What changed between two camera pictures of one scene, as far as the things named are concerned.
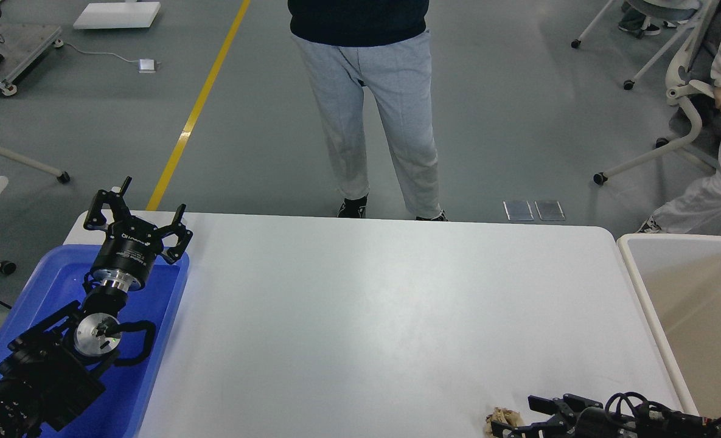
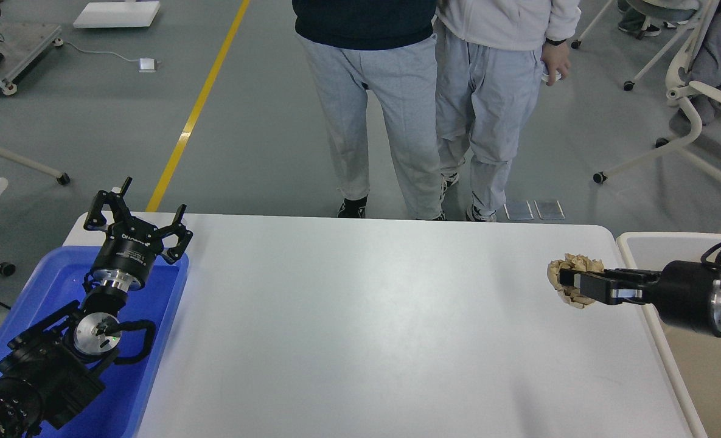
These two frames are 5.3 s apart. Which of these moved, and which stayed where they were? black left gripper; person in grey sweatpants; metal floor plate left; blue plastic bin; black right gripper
Moved: black right gripper
Stayed: blue plastic bin; person in grey sweatpants; black left gripper; metal floor plate left
